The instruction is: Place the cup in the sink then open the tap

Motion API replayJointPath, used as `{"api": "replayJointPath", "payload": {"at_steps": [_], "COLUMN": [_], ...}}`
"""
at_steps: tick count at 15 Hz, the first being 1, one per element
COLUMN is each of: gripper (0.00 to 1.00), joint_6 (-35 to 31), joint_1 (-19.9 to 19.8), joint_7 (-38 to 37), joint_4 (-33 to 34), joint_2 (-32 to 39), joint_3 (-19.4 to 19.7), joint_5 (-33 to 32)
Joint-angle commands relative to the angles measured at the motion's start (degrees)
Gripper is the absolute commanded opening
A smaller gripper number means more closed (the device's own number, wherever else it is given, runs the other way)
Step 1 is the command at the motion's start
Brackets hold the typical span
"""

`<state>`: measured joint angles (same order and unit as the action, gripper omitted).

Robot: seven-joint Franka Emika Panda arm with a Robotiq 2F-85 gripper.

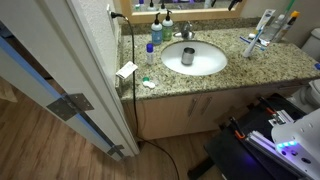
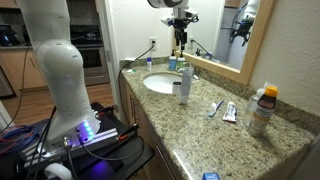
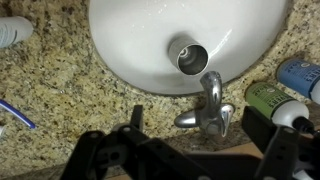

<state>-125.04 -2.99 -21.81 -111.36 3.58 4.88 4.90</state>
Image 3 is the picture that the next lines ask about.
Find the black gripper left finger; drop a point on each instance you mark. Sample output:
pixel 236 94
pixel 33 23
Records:
pixel 87 150

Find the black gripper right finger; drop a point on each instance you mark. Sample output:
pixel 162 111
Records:
pixel 257 129

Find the stainless steel cup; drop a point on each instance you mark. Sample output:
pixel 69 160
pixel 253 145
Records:
pixel 191 58

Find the chrome faucet tap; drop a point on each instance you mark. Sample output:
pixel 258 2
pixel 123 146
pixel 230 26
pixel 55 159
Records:
pixel 211 110

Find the white oval sink basin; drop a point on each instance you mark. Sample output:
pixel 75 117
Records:
pixel 133 43

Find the green soap pump bottle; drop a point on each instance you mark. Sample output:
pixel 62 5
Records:
pixel 273 101

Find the blue soap pump bottle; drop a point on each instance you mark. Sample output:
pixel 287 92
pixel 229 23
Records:
pixel 300 78

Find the blue toothbrush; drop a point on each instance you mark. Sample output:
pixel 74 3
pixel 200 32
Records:
pixel 18 115

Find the tall white toothpaste tube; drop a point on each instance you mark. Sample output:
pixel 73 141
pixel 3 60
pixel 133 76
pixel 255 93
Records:
pixel 13 31

